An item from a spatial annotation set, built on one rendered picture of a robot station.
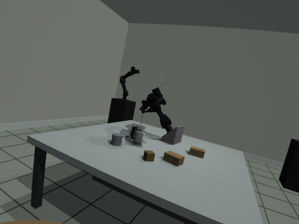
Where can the brown rectangular block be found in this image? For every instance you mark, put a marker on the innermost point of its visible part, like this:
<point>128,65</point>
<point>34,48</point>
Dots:
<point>195,151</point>
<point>173,158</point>

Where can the small brown cube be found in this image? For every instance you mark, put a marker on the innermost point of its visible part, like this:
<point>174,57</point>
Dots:
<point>149,155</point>

